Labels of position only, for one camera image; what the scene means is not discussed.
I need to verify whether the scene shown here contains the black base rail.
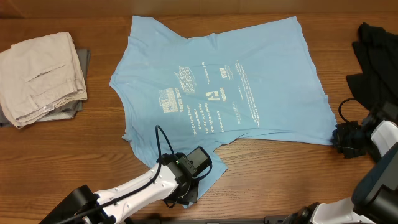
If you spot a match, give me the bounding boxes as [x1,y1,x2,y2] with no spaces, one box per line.
[124,215,295,224]

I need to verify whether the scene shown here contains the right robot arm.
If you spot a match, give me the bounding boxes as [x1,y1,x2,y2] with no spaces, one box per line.
[283,101,397,224]

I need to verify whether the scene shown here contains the folded beige trousers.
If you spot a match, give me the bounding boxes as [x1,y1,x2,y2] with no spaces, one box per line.
[1,32,87,128]

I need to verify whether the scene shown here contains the black garment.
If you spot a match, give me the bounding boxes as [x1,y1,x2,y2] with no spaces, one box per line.
[346,22,397,110]

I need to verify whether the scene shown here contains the light blue t-shirt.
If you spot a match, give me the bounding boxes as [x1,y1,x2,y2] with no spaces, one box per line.
[110,16,336,195]

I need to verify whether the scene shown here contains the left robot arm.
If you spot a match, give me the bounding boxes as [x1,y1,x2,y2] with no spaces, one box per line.
[41,147,212,224]

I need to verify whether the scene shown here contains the folded grey garment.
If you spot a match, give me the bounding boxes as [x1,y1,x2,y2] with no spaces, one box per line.
[0,47,91,128]

